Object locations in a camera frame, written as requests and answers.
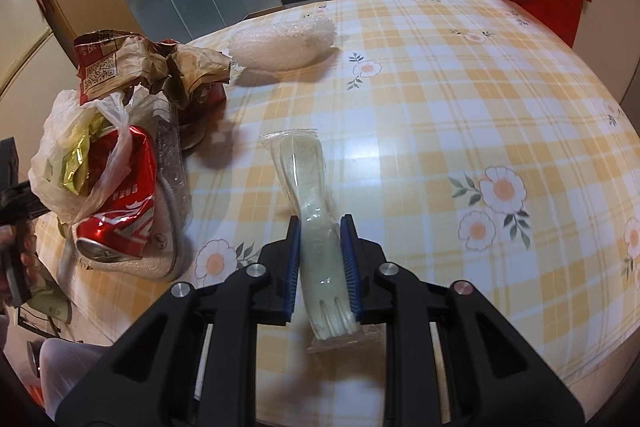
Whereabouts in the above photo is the white plastic bag with wrappers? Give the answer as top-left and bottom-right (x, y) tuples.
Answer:
(28, 90), (132, 225)

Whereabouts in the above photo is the crushed red soda can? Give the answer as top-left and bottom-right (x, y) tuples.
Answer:
(75, 126), (157, 263)

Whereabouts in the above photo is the plastic fork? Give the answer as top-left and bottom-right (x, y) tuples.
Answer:
(260, 129), (382, 353)

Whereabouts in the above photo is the brown paper bag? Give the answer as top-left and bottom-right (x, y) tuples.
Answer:
(73, 29), (231, 109)

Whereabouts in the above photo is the bubble wrap bundle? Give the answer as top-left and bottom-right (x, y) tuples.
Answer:
(228, 16), (336, 72)

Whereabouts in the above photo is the left hand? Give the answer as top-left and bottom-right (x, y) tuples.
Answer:
(1, 222), (39, 289)

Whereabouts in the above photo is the yellow plaid floral tablecloth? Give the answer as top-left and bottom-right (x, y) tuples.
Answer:
(34, 0), (640, 423)

